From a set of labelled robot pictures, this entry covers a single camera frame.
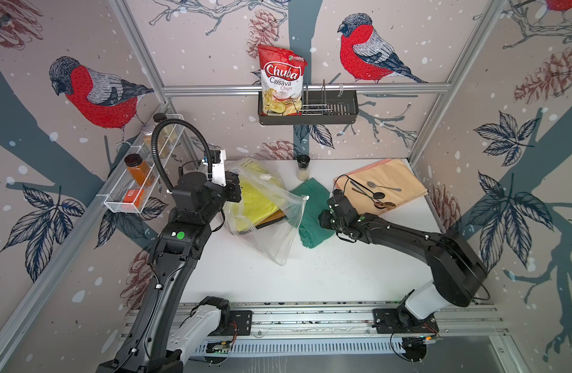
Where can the yellow trousers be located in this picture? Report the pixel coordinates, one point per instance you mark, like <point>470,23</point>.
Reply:
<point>255,206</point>

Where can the small orange box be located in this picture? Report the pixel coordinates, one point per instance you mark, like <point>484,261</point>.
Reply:
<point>134,197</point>

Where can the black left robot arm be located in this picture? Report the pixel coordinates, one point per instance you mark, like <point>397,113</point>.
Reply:
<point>152,345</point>

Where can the red cassava chips bag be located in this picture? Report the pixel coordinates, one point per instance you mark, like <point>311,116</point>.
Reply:
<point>282,81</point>

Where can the green trousers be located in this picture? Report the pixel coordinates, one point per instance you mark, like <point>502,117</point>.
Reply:
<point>310,230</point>

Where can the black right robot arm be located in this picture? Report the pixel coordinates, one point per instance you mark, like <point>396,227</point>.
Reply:
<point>457,272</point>

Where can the black spoon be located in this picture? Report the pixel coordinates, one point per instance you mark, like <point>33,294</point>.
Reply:
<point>366,190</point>

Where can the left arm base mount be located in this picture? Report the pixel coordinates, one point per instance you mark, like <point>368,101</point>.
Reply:
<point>234,323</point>

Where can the metal spoon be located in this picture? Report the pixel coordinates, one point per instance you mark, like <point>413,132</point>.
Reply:
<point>374,185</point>

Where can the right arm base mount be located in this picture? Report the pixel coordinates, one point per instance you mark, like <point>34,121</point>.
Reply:
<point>397,321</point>

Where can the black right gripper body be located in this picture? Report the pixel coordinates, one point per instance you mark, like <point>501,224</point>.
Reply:
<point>329,221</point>

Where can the black lid pepper grinder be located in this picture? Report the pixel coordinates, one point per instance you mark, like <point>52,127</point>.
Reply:
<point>303,162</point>

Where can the clear plastic vacuum bag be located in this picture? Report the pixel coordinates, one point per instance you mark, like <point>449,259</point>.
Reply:
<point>275,241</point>

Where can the clear acrylic spice shelf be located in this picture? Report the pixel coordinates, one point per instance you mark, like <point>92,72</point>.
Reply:
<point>113,200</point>

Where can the light spice jar black lid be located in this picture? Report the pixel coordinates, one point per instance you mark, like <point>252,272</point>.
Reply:
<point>167,134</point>

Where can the orange spice jar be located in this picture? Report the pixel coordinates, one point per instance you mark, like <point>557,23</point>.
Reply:
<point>139,170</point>

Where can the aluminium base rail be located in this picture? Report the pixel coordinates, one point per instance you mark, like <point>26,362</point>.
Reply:
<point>274,320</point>

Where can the black wire wall basket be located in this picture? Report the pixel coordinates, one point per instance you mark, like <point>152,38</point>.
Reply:
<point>317,107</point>

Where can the tan spice jar silver lid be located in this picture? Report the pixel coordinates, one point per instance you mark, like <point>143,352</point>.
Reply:
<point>147,131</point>

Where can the beige cloth placemat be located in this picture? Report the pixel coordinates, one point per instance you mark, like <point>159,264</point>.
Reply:
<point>388,172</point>

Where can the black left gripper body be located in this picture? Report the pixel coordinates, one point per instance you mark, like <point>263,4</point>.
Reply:
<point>231,192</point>

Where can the wooden brown spoon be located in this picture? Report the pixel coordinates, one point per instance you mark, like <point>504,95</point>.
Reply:
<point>383,205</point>

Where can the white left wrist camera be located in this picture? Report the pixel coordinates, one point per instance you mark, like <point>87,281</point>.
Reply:
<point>217,163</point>

